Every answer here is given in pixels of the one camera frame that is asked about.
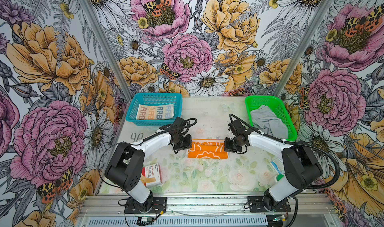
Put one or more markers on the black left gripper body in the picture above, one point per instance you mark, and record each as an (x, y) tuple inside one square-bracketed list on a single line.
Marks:
[(182, 142)]

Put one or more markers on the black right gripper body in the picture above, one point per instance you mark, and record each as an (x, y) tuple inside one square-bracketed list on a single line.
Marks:
[(233, 145)]

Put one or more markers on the orange white towel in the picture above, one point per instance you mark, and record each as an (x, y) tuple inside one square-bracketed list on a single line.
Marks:
[(208, 148)]

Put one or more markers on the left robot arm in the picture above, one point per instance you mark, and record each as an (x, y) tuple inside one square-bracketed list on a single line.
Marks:
[(125, 166)]

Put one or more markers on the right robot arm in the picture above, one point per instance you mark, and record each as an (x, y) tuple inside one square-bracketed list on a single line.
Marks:
[(301, 167)]

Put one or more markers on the grey cloth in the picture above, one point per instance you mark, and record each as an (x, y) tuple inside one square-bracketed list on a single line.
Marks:
[(266, 120)]

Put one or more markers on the bandage box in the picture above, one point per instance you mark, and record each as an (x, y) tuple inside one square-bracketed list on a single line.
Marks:
[(151, 175)]

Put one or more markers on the teal plastic basket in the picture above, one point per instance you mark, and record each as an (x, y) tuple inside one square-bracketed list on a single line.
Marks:
[(154, 99)]

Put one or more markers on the green plastic basket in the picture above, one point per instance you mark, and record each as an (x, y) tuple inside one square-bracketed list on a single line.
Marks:
[(254, 102)]

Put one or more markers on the small green circuit board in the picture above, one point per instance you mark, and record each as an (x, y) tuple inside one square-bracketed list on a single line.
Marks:
[(143, 220)]

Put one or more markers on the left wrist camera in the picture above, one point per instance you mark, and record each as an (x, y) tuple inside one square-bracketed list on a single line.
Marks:
[(179, 124)]

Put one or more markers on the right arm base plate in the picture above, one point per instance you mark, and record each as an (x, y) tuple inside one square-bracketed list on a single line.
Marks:
[(256, 204)]

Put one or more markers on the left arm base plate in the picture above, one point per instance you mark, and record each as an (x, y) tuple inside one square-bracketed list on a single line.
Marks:
[(153, 205)]

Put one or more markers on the aluminium front rail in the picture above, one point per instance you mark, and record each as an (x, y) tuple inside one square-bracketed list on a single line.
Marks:
[(202, 204)]

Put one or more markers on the left aluminium frame post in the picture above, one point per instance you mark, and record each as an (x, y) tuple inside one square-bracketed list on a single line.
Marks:
[(97, 28)]

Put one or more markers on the aluminium frame post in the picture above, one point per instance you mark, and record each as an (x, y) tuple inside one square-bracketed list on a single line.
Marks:
[(97, 28), (308, 34)]

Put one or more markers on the right aluminium frame post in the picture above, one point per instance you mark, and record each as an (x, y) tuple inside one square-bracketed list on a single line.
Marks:
[(308, 34)]

